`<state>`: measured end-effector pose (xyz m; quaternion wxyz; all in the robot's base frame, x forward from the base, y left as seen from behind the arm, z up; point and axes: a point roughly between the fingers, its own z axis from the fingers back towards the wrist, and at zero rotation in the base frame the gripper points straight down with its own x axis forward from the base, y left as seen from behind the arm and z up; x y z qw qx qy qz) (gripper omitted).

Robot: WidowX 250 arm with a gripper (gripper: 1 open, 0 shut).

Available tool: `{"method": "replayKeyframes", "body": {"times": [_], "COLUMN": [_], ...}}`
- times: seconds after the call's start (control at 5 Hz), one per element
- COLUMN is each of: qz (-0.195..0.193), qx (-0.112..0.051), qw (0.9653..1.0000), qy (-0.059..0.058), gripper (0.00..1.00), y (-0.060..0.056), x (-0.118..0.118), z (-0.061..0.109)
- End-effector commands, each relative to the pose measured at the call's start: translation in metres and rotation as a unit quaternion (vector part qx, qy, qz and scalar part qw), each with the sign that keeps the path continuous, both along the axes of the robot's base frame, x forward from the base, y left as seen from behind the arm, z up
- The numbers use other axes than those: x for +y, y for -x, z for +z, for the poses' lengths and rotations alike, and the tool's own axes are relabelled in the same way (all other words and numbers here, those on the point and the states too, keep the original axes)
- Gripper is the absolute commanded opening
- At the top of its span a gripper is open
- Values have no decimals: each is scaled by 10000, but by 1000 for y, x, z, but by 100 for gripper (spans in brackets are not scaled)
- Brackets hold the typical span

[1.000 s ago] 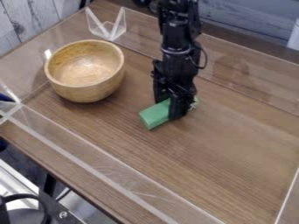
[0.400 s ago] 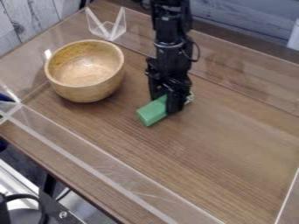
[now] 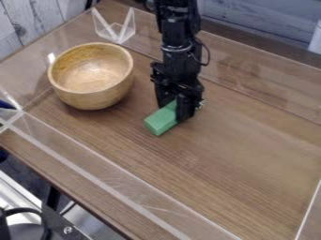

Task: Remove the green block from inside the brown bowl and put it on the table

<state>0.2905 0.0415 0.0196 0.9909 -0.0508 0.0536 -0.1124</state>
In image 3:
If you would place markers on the white object at right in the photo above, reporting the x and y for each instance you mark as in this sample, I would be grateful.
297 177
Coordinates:
314 47

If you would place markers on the clear acrylic tray wall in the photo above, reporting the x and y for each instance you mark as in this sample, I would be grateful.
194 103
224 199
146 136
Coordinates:
228 175

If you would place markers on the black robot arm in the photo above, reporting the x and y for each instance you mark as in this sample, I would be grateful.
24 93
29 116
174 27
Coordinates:
178 22

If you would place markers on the green rectangular block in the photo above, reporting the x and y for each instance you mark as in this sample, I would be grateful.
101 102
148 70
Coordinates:
162 120

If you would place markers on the black metal bracket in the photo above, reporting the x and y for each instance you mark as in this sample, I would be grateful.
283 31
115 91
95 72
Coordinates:
60 229

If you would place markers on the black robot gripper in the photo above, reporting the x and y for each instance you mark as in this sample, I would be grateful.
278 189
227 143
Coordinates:
175 80

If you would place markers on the blue object at left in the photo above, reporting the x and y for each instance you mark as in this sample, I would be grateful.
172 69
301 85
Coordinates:
5 105

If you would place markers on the black metal table leg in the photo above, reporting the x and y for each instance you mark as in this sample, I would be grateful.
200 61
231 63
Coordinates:
53 198

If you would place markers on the light wooden bowl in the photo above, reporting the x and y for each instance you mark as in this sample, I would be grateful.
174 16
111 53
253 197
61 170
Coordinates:
91 75

